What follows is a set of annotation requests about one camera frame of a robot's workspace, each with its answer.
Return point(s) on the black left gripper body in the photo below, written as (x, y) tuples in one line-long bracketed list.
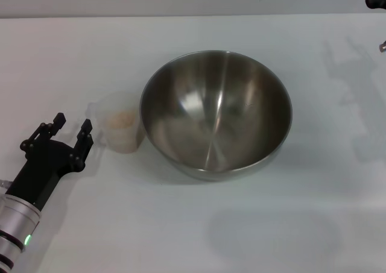
[(42, 167)]

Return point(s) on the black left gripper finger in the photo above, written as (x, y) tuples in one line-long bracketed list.
[(45, 129), (83, 143)]

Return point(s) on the clear plastic measuring cup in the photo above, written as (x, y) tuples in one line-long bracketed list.
[(123, 134)]

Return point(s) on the white rice grains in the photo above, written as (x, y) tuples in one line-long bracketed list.
[(122, 119)]

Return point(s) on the stainless steel mixing bowl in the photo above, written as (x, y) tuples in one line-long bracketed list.
[(217, 113)]

